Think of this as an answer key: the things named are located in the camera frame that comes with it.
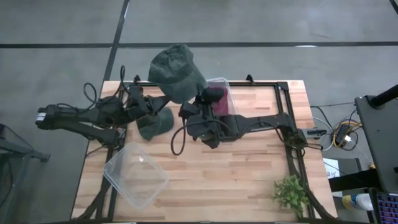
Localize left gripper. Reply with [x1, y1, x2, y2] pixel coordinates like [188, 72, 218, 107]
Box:
[126, 85, 171, 121]

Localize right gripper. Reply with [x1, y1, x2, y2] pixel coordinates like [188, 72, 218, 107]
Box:
[179, 87, 225, 119]

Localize dark green baseball cap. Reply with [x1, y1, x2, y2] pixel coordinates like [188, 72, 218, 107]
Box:
[147, 43, 208, 105]
[136, 106, 175, 142]

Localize maroon baseball cap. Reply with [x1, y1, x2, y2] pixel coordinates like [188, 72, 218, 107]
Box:
[212, 93, 239, 116]

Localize small clear plastic bin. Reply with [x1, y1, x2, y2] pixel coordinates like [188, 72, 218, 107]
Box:
[205, 77, 239, 116]

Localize large clear plastic bin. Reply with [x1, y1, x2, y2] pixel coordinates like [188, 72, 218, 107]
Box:
[102, 142, 170, 211]

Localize green artificial plant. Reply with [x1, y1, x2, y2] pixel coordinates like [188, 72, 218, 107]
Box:
[272, 174, 310, 218]

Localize grey metal stand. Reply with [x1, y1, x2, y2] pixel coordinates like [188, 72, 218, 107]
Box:
[0, 123, 50, 224]

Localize white paper sheet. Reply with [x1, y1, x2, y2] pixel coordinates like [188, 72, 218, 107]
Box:
[322, 157, 341, 180]

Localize black power adapter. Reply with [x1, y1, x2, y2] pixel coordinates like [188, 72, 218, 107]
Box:
[335, 123, 352, 147]

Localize black shelf board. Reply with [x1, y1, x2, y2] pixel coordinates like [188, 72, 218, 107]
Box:
[328, 167, 383, 192]

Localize grey laptop with backlit keyboard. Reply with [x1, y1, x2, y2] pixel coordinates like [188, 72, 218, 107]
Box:
[354, 95, 398, 224]

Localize white yellow blue bottle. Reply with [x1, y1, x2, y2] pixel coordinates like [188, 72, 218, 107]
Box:
[341, 192, 374, 212]

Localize black pole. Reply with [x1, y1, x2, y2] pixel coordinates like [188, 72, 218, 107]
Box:
[368, 83, 398, 108]

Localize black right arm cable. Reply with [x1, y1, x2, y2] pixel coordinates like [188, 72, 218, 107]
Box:
[170, 119, 200, 156]

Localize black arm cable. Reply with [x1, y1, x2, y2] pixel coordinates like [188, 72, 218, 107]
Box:
[83, 65, 128, 105]
[170, 119, 200, 156]

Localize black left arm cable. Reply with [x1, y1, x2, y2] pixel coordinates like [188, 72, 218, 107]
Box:
[83, 65, 128, 105]

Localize black aluminium table frame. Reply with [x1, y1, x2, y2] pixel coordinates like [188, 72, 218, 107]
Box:
[74, 74, 340, 223]

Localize yellow cable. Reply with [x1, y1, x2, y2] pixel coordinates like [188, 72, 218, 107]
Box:
[332, 120, 363, 149]

